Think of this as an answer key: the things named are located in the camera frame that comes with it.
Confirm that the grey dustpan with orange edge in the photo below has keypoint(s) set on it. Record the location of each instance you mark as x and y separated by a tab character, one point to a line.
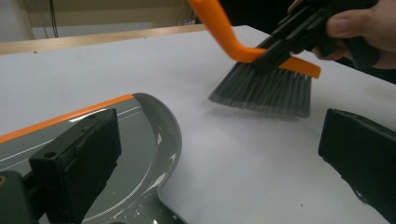
137	146

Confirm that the white board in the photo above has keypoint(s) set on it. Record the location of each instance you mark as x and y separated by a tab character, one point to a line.
218	155

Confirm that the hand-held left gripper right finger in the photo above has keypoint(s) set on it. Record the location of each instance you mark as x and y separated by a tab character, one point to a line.
364	161

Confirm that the orange brush with grey bristles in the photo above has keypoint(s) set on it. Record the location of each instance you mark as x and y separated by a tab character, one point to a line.
264	90

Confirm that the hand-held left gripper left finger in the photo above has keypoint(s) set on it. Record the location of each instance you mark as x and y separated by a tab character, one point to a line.
77	168

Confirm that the light wooden cabinet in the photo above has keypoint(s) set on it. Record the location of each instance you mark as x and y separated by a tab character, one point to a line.
109	12

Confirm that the wooden table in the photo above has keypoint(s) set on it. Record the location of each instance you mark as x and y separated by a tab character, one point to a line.
93	39

